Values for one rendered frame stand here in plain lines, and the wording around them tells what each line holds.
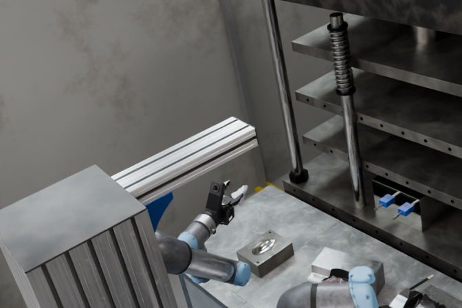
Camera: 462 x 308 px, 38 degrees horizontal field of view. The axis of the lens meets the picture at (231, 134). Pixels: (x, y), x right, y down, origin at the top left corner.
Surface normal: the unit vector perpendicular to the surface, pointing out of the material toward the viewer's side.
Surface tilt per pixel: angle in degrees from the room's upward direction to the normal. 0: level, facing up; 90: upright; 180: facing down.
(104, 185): 0
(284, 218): 0
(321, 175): 0
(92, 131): 90
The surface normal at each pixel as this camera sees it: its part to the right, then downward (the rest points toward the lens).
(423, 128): -0.19, -0.86
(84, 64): 0.55, 0.30
